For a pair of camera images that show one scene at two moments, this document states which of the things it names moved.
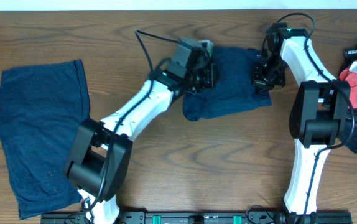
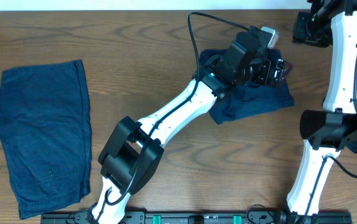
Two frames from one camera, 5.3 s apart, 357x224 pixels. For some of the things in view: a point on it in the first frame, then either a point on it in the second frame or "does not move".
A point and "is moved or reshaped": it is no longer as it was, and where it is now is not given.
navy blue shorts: (232, 91) is moved or reshaped
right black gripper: (262, 84) → (301, 36)
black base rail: (202, 217) does not move
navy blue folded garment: (35, 115) does not move
